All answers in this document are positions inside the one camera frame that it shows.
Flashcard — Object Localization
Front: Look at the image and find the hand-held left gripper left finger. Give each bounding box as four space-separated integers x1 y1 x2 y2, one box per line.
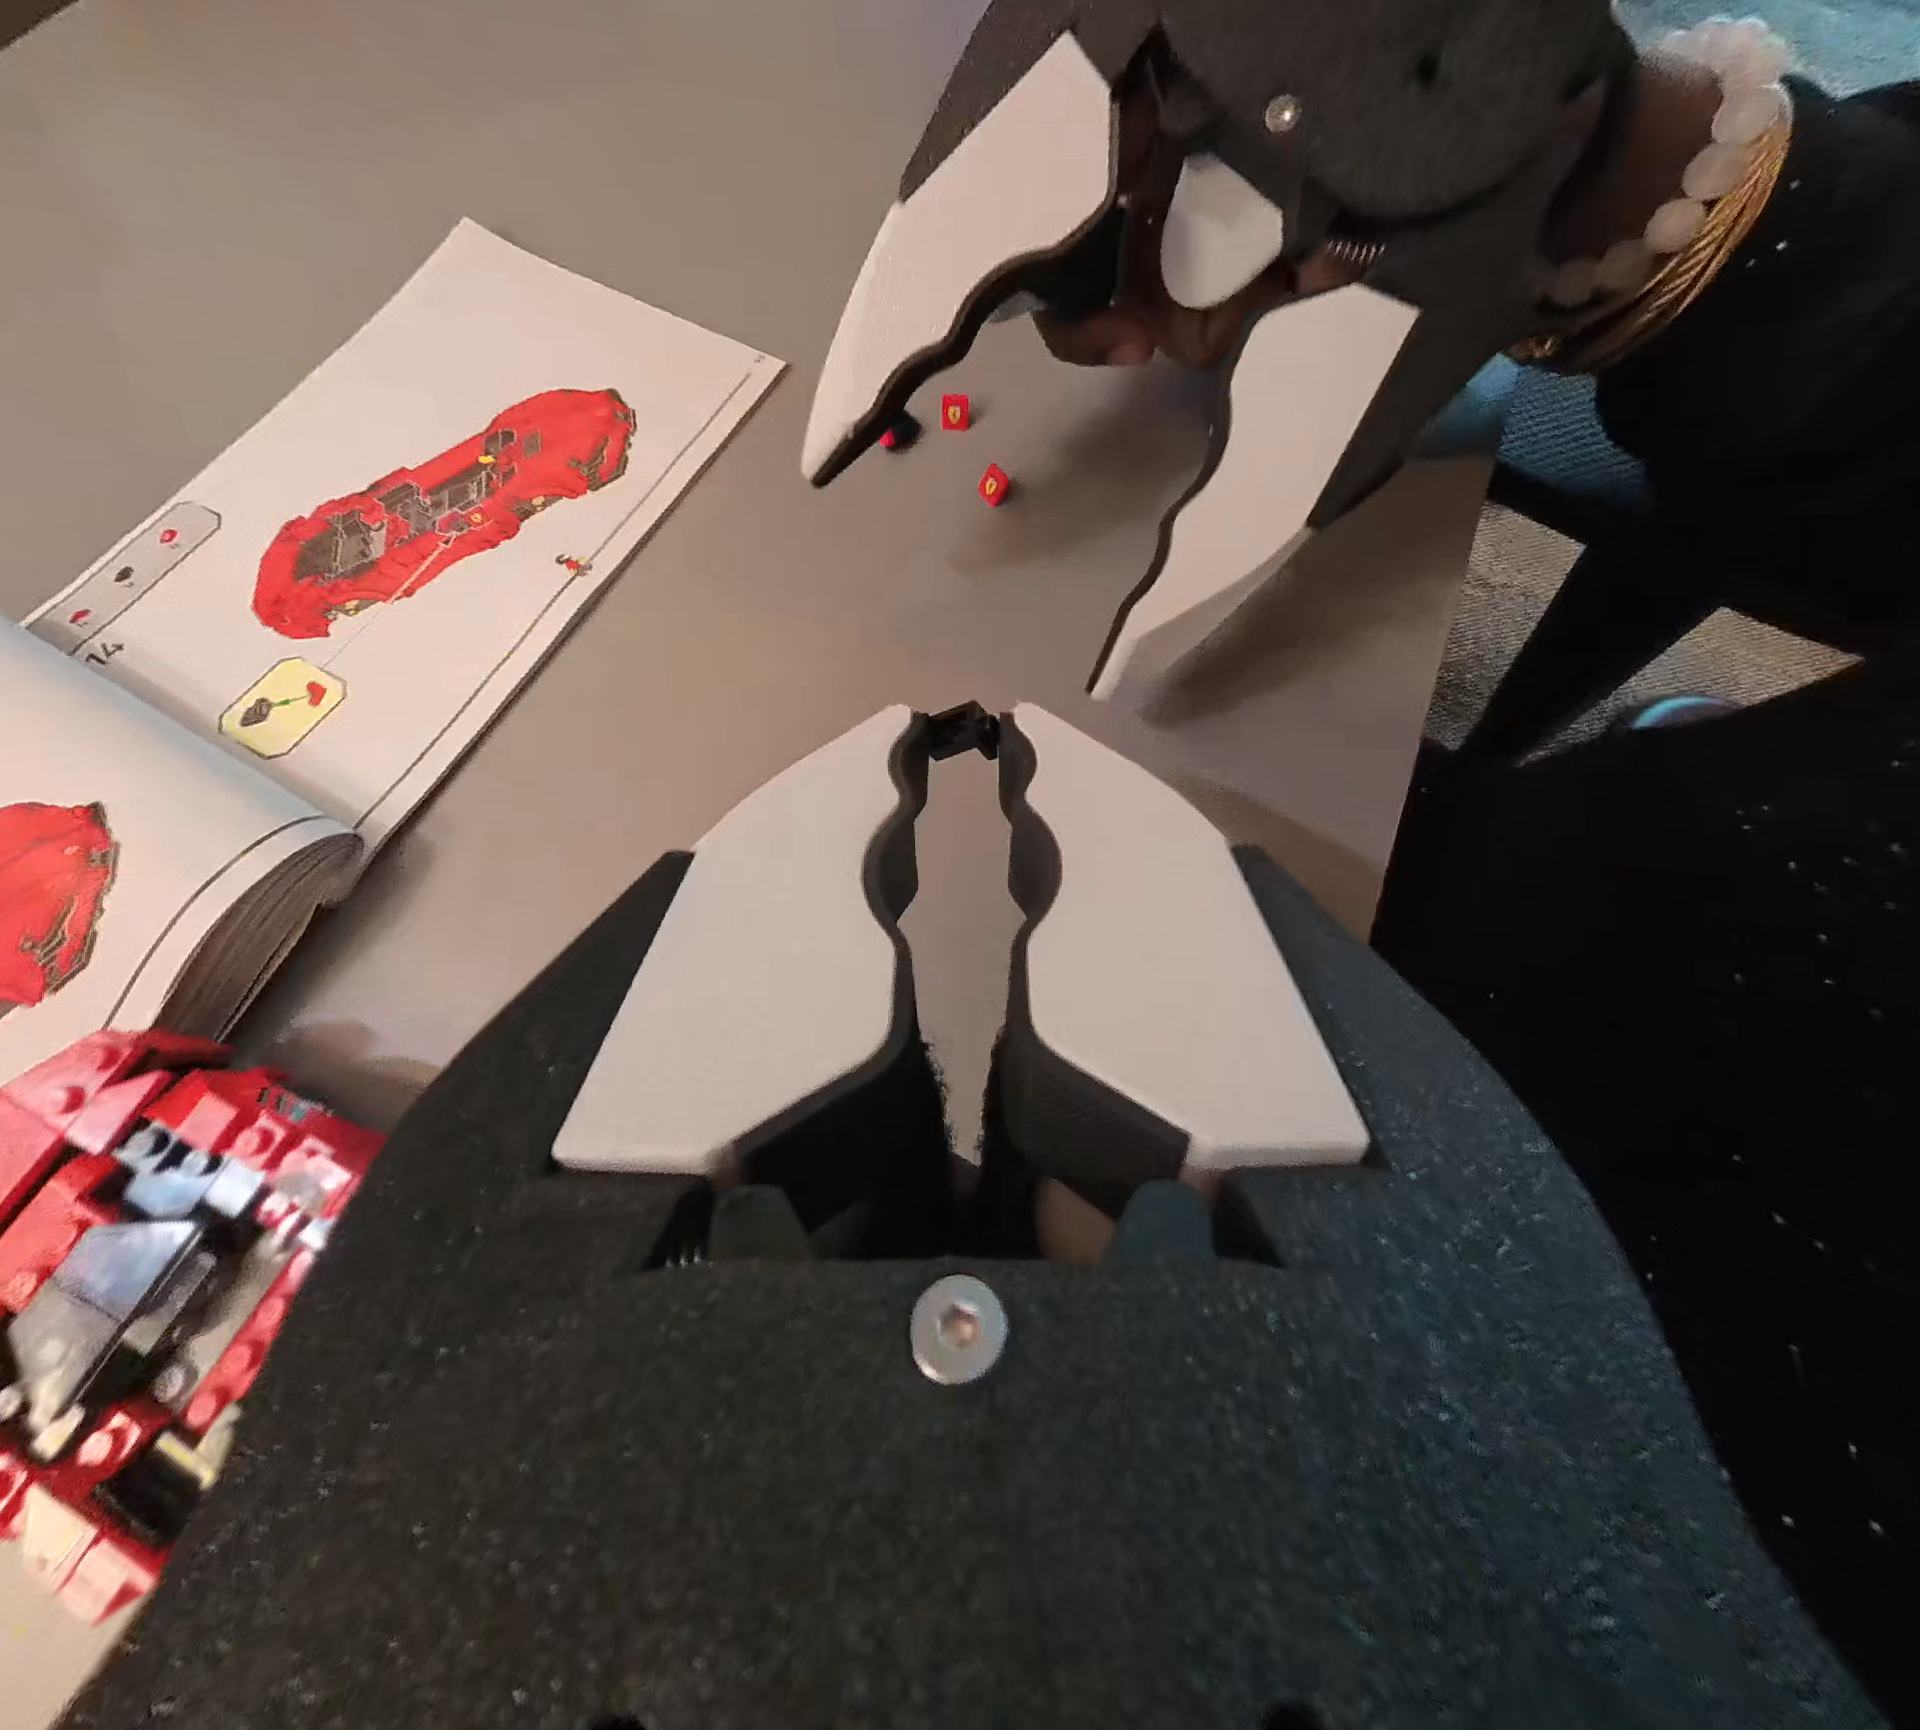
549 703 925 1181

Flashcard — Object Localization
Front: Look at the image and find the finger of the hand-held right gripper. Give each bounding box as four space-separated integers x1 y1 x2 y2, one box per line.
1084 277 1423 703
799 29 1127 489

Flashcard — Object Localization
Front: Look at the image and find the white bead bracelet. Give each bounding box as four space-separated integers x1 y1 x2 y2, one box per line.
1549 17 1799 306

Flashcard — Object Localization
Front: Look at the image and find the lego instruction booklet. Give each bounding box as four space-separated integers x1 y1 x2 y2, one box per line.
0 218 786 1058

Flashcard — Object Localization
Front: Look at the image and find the gold bracelet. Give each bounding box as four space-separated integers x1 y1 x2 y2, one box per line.
1508 118 1797 378

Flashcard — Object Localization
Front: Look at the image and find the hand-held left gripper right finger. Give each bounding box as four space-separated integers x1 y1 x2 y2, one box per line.
996 701 1373 1181

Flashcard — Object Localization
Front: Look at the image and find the red lego car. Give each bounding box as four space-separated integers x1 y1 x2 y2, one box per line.
0 1029 389 1630

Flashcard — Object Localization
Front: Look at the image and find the person's right hand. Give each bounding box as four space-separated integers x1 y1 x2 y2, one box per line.
1032 291 1281 374

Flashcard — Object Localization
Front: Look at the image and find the person's right forearm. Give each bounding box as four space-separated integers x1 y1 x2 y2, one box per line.
1591 77 1920 651

